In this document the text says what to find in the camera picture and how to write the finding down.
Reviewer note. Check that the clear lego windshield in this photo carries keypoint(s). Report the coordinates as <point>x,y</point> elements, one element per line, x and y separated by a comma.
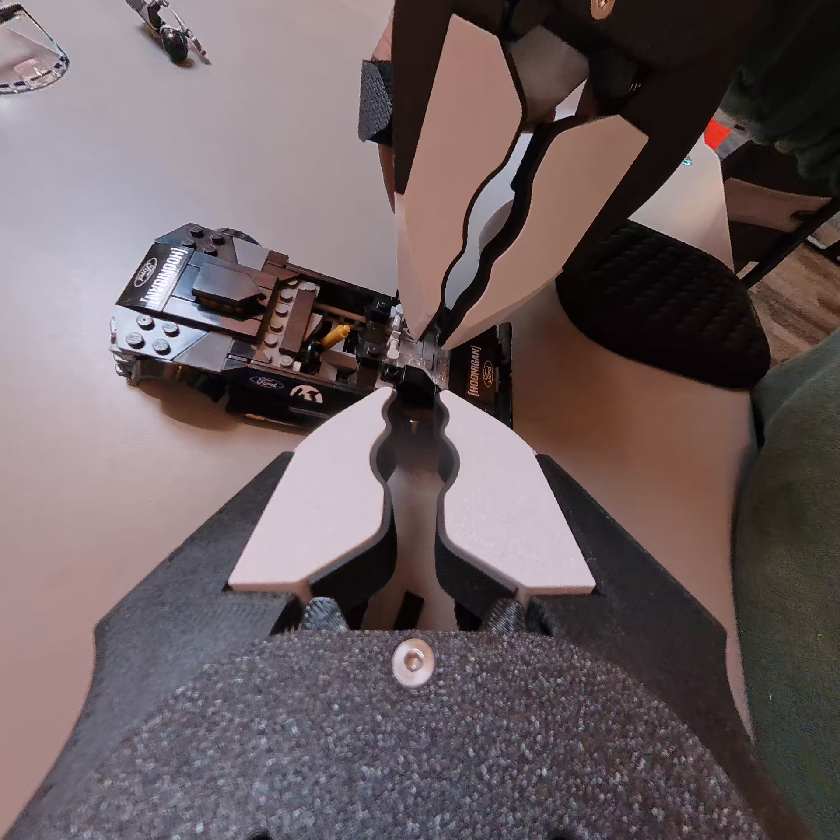
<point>26,53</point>

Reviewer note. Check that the person's right forearm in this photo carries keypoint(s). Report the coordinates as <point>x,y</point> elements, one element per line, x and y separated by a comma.
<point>788,66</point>

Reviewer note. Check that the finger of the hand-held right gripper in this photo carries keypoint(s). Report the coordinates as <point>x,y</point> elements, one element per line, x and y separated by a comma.
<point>578,197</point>
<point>453,145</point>

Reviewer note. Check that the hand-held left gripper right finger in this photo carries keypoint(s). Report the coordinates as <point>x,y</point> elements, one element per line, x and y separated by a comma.
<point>515,512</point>

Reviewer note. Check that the orange striped object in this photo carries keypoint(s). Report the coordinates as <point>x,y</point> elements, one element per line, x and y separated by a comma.
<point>717,133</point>

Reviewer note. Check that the black lego axle assembly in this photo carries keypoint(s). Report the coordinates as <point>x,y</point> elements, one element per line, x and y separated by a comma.
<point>168,29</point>

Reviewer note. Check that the clear lego piece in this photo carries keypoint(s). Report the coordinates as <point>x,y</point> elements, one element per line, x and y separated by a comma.
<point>418,352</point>

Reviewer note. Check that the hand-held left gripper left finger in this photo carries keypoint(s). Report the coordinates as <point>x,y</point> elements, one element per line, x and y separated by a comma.
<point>315,512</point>

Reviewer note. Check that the black lego car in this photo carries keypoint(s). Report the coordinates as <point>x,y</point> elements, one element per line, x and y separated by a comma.
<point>210,315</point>

